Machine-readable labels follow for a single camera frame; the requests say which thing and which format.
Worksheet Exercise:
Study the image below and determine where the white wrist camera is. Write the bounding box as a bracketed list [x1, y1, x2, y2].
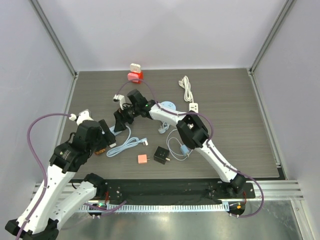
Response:
[112, 94, 126, 110]
[68, 109, 93, 126]

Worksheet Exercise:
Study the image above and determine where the black cube adapter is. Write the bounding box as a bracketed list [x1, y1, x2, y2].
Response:
[153, 146, 170, 165]

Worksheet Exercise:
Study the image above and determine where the blue usb charger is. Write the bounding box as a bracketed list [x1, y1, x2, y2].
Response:
[180, 144, 190, 158]

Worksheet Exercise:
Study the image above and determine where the red pink cube socket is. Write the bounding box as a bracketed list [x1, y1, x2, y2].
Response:
[127, 71, 144, 84]

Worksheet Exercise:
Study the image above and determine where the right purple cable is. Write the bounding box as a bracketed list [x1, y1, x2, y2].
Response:
[117, 78, 265, 220]

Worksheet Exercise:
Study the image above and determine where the round blue socket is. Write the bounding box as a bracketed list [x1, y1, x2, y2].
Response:
[160, 101, 176, 110]

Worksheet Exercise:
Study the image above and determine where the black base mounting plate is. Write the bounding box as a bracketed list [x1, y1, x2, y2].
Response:
[93, 178, 256, 205]

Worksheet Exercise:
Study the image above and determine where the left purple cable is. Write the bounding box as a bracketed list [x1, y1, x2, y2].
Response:
[14, 112, 127, 240]

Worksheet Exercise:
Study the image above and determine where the purple cable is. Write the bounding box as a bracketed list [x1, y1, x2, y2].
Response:
[14, 112, 127, 240]
[117, 78, 265, 220]

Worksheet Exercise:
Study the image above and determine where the left aluminium frame post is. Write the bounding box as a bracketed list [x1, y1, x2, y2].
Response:
[29, 0, 78, 79]

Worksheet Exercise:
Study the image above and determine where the white slotted cable duct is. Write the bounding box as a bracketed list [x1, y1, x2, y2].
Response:
[76, 202, 230, 214]

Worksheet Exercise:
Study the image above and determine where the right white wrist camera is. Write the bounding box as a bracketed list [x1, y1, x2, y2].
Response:
[112, 94, 126, 110]

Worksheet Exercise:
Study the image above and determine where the right aluminium frame post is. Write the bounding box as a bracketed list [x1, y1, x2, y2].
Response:
[247, 0, 296, 75]

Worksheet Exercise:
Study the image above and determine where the red brown cube adapter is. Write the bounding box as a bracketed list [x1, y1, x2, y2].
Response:
[94, 148, 106, 156]

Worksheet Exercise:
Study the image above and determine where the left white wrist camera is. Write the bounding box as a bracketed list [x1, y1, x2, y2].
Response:
[68, 109, 93, 126]

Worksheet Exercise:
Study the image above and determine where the pink plug adapter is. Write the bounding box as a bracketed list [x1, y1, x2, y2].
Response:
[137, 154, 150, 165]

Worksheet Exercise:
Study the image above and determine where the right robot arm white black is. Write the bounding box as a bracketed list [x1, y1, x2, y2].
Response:
[113, 89, 246, 198]

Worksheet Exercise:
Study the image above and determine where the cream white plug adapter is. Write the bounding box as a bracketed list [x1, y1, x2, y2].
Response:
[129, 63, 141, 73]

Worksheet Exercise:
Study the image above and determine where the aluminium frame post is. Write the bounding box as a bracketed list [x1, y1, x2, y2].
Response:
[247, 0, 296, 75]
[29, 0, 78, 79]

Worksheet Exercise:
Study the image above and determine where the white power strip cord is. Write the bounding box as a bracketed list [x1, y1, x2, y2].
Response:
[177, 75, 196, 105]

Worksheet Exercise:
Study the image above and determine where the white charger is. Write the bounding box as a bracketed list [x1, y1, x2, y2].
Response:
[109, 143, 117, 148]

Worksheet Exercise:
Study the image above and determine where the light blue power strip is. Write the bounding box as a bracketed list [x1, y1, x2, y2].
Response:
[109, 126, 121, 136]

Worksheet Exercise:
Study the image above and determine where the light blue strip cord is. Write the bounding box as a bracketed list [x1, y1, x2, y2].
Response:
[106, 124, 150, 158]

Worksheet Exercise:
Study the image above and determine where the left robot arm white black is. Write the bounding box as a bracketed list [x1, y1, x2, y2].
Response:
[5, 119, 116, 240]

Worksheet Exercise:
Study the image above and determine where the aluminium front rail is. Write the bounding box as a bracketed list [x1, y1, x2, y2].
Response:
[30, 182, 305, 203]

